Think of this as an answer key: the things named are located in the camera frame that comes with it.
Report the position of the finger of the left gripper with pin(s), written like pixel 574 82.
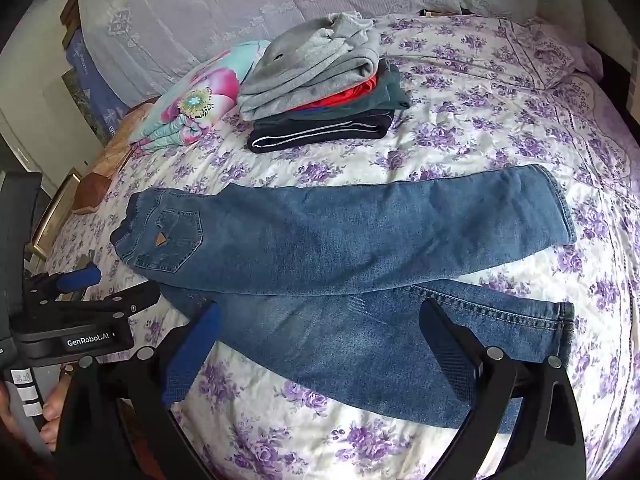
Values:
pixel 79 279

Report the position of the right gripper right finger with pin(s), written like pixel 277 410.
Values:
pixel 455 348

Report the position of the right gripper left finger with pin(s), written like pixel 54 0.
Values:
pixel 191 353

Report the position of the blue denim jeans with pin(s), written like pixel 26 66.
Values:
pixel 323 286

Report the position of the person's left hand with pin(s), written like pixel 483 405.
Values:
pixel 52 411

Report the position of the brown orange pillow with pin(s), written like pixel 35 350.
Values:
pixel 94 186

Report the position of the floral turquoise pink folded blanket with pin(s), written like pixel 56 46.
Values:
pixel 194 104

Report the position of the navy folded pants white stripe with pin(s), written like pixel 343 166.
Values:
pixel 368 126

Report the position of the purple floral bedspread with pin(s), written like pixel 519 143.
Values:
pixel 470 112

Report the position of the dark teal folded garment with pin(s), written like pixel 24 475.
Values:
pixel 388 95

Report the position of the red folded garment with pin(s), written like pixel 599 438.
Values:
pixel 342 98

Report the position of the purple floral pillow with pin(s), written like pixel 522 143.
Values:
pixel 548 53

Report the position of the grey folded sweatshirt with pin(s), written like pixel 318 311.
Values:
pixel 309 62

